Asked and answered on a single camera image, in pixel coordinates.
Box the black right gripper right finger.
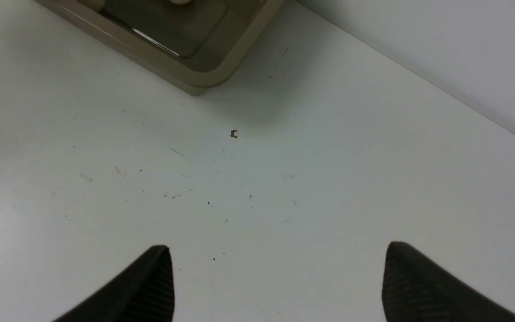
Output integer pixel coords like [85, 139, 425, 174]
[382, 241, 515, 322]

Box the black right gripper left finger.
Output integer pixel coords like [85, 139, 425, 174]
[55, 245, 175, 322]

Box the tan plastic storage bin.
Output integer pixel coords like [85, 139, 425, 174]
[39, 0, 284, 96]

